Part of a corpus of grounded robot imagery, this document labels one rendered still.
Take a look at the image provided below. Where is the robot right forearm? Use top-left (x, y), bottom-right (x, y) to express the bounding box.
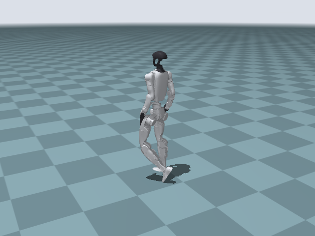
top-left (165, 94), bottom-right (175, 110)

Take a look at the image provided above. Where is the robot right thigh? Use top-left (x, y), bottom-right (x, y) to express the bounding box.
top-left (154, 112), bottom-right (168, 148)

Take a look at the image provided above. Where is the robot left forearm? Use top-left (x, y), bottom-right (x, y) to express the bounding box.
top-left (140, 94), bottom-right (152, 116)

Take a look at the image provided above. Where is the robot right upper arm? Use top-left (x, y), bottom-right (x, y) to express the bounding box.
top-left (167, 71), bottom-right (175, 96)

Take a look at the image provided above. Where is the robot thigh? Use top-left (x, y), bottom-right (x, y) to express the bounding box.
top-left (154, 112), bottom-right (168, 148)
top-left (139, 113), bottom-right (157, 149)

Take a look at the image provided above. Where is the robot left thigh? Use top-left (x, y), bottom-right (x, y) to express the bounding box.
top-left (139, 113), bottom-right (157, 149)

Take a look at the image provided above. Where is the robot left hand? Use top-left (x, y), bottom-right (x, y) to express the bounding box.
top-left (140, 113), bottom-right (145, 125)

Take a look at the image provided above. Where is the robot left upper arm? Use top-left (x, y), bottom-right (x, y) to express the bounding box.
top-left (145, 73), bottom-right (155, 101)

